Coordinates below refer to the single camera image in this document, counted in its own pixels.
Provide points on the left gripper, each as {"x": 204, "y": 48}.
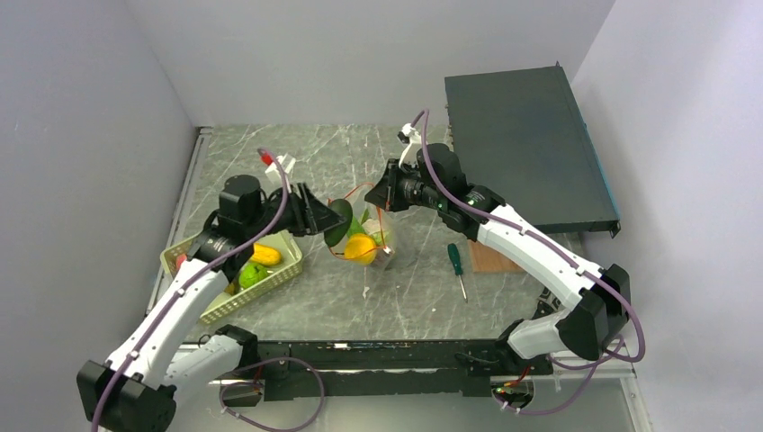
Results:
{"x": 310, "y": 216}

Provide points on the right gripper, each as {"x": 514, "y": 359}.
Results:
{"x": 386, "y": 192}

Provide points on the dark green toy avocado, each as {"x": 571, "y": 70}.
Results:
{"x": 344, "y": 214}

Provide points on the green toy cucumber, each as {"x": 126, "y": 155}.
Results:
{"x": 354, "y": 228}

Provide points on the clear zip top bag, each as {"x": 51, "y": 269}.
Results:
{"x": 398, "y": 255}

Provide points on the yellow toy fruit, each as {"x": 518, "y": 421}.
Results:
{"x": 360, "y": 249}

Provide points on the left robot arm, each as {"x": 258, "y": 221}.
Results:
{"x": 140, "y": 385}

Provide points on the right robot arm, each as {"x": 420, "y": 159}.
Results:
{"x": 592, "y": 298}

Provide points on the yellow toy squash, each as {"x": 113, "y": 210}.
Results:
{"x": 265, "y": 255}

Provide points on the green plastic basket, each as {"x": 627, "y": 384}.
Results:
{"x": 233, "y": 298}

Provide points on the wooden board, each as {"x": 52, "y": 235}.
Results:
{"x": 489, "y": 261}

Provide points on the red toy tomato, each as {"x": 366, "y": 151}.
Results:
{"x": 179, "y": 261}

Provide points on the dark green metal case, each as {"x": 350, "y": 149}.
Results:
{"x": 521, "y": 134}

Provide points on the black pliers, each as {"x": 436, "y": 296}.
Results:
{"x": 548, "y": 306}

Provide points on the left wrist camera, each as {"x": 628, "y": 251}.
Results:
{"x": 276, "y": 166}

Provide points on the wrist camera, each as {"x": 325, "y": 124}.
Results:
{"x": 411, "y": 139}
{"x": 276, "y": 166}

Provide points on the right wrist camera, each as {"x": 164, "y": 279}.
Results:
{"x": 411, "y": 139}

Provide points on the green handled screwdriver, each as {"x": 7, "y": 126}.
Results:
{"x": 456, "y": 262}

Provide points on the aluminium frame rail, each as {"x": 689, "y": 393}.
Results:
{"x": 182, "y": 209}

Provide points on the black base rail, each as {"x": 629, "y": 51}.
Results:
{"x": 469, "y": 367}

